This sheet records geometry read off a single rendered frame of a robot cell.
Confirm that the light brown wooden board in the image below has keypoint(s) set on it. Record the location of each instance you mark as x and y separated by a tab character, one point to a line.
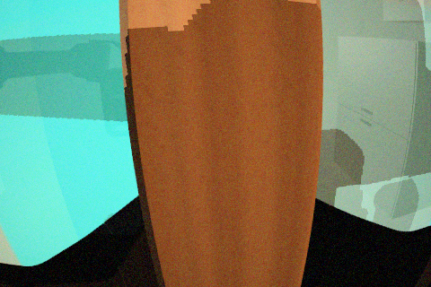
224	114

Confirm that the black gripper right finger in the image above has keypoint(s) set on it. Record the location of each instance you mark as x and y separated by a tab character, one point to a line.
346	251

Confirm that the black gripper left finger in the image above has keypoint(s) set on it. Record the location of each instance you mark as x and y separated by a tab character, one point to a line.
116	254

